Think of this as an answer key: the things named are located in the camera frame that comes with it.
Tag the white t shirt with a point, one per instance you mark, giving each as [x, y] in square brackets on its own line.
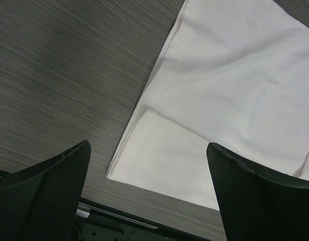
[230, 72]

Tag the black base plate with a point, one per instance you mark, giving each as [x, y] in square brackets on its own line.
[105, 223]

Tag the aluminium rail frame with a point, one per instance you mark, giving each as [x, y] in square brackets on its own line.
[83, 211]

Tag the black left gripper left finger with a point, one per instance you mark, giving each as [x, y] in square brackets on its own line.
[40, 202]

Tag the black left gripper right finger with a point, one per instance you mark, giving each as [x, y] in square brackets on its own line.
[257, 202]

